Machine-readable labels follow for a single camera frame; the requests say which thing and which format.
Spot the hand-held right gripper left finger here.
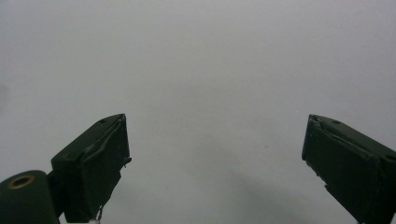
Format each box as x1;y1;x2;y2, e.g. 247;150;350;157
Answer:
47;113;133;224

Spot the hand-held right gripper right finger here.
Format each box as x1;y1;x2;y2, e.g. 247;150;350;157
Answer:
301;114;396;224

